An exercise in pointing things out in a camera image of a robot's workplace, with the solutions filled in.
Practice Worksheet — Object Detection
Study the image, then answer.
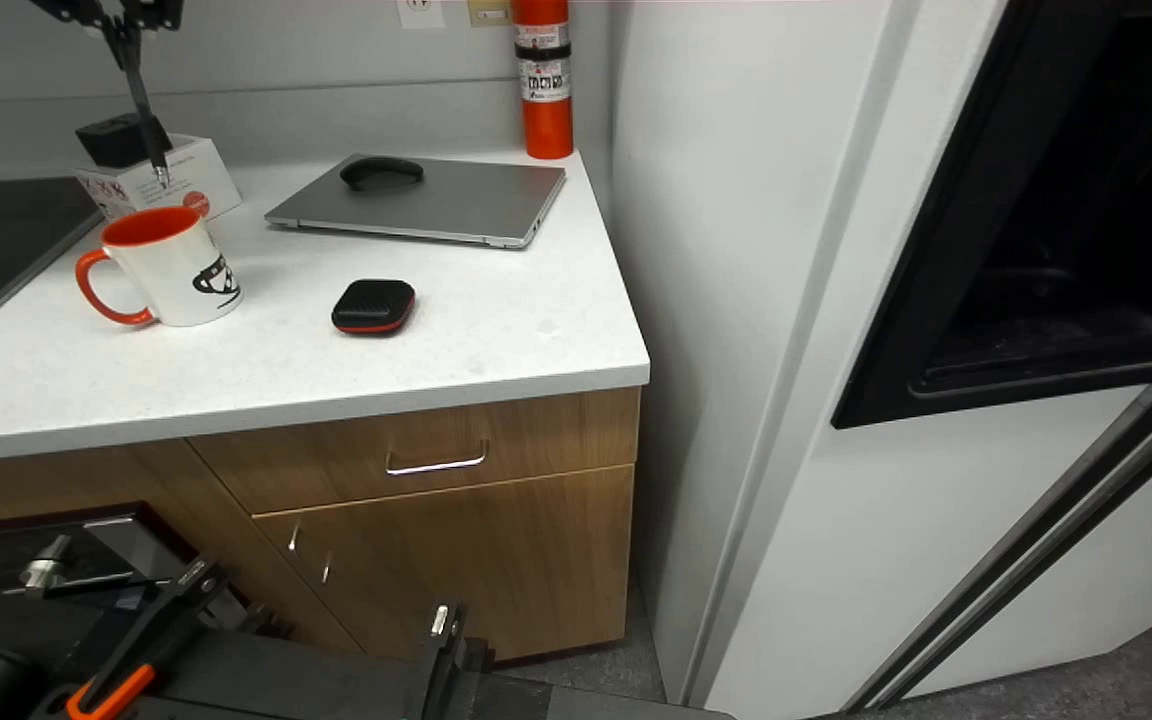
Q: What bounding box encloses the small black block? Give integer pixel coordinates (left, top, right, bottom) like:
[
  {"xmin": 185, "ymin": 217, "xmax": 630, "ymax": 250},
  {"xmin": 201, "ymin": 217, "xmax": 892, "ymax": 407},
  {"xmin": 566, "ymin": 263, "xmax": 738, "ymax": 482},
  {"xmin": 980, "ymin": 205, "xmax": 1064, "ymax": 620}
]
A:
[{"xmin": 70, "ymin": 114, "xmax": 174, "ymax": 174}]

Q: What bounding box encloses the white printed cardboard box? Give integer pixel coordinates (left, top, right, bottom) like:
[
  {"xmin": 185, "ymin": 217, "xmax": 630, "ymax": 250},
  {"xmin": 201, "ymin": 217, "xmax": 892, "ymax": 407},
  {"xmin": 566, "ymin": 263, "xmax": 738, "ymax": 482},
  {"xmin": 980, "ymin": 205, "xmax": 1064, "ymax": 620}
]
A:
[{"xmin": 70, "ymin": 133, "xmax": 243, "ymax": 225}]

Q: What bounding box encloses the black computer mouse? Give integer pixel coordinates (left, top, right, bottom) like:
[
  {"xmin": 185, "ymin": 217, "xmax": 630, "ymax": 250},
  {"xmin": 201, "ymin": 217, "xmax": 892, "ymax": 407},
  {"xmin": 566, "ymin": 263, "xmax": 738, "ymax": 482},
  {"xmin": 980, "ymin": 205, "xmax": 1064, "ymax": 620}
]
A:
[{"xmin": 334, "ymin": 152, "xmax": 429, "ymax": 196}]

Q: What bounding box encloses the grey closed laptop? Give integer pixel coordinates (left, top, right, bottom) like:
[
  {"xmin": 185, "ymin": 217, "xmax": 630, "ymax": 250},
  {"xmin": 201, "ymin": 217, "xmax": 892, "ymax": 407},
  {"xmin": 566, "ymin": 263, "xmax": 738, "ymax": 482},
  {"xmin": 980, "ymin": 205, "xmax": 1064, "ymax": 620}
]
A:
[{"xmin": 258, "ymin": 152, "xmax": 571, "ymax": 258}]

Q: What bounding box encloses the black earbud case red rim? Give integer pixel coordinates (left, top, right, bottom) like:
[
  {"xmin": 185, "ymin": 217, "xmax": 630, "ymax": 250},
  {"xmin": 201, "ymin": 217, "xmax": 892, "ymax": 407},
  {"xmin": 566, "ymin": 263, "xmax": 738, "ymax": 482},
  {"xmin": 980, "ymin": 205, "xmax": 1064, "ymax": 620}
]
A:
[{"xmin": 329, "ymin": 278, "xmax": 420, "ymax": 341}]

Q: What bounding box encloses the red fire extinguisher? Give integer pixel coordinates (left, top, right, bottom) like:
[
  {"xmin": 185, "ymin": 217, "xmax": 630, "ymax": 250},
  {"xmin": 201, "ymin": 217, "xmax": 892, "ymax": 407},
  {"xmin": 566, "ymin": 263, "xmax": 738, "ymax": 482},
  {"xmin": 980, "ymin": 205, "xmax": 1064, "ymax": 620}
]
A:
[{"xmin": 506, "ymin": 0, "xmax": 581, "ymax": 166}]

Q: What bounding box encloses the wooden base cabinet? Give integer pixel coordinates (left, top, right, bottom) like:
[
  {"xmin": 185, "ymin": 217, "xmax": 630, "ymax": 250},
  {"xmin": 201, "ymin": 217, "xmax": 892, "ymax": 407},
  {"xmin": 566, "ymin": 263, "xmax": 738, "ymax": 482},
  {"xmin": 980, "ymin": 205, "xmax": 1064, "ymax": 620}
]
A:
[{"xmin": 0, "ymin": 390, "xmax": 645, "ymax": 663}]

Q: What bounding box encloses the white tall cabinet panel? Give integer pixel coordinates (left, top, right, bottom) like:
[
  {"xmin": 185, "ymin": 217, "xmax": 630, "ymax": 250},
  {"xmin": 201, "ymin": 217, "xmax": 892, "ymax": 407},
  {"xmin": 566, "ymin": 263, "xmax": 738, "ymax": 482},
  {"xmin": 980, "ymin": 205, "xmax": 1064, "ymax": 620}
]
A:
[{"xmin": 606, "ymin": 0, "xmax": 1152, "ymax": 720}]

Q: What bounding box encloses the black clamp silver knob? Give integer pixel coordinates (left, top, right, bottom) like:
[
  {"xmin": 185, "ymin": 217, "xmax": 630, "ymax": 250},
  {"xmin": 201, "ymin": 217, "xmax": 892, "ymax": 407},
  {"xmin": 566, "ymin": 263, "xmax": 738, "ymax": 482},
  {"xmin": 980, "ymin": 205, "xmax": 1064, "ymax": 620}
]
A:
[{"xmin": 412, "ymin": 599, "xmax": 499, "ymax": 720}]

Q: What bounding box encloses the black built-in oven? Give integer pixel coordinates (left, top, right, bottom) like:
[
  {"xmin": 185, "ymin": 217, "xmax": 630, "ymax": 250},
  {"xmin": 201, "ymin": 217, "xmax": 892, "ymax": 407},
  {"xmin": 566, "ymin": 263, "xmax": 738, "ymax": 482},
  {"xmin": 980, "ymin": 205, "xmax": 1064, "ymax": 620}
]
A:
[{"xmin": 829, "ymin": 0, "xmax": 1152, "ymax": 431}]

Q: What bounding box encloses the white mug orange handle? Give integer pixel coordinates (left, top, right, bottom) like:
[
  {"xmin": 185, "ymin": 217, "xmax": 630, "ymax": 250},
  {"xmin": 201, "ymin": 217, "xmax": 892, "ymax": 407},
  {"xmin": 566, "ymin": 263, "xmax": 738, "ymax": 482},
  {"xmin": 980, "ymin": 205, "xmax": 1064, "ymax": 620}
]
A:
[{"xmin": 70, "ymin": 192, "xmax": 248, "ymax": 333}]

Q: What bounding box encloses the beige wall outlet plate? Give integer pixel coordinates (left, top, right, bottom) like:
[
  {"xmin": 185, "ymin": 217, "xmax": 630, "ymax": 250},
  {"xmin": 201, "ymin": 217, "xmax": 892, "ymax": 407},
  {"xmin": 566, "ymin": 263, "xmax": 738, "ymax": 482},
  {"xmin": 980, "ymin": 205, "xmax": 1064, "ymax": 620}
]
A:
[{"xmin": 463, "ymin": 0, "xmax": 515, "ymax": 31}]

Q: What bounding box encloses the silver drawer handle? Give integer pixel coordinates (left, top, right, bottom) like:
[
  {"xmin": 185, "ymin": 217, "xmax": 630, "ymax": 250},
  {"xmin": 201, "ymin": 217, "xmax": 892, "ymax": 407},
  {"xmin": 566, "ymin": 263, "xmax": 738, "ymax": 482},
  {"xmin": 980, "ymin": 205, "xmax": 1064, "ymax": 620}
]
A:
[{"xmin": 382, "ymin": 451, "xmax": 493, "ymax": 484}]

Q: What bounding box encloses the silver cabinet door handle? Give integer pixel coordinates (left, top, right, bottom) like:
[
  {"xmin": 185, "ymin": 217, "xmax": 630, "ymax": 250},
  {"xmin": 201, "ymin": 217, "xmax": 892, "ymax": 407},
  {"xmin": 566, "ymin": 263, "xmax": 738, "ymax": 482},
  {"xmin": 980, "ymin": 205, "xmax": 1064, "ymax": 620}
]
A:
[{"xmin": 281, "ymin": 522, "xmax": 339, "ymax": 593}]

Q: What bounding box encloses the silver metal rod mount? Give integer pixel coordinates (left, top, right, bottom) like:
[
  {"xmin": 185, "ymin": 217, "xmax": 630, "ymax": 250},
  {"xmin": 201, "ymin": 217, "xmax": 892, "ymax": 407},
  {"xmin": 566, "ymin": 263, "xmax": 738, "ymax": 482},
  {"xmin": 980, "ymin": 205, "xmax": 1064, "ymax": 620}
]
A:
[{"xmin": 0, "ymin": 528, "xmax": 153, "ymax": 603}]

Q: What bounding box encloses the orange handled black clamp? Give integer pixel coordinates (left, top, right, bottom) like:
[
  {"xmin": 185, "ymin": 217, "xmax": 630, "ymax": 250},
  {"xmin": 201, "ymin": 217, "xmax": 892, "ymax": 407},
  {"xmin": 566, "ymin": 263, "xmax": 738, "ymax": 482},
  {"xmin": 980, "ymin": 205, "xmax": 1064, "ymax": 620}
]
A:
[{"xmin": 61, "ymin": 558, "xmax": 222, "ymax": 720}]

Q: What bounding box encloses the dark long appliance handle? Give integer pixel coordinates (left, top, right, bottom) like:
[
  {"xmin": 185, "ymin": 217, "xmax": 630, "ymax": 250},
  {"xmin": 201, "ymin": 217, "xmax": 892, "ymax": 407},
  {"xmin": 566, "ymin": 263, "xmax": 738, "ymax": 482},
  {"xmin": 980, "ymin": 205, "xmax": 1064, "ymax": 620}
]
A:
[{"xmin": 846, "ymin": 390, "xmax": 1152, "ymax": 712}]

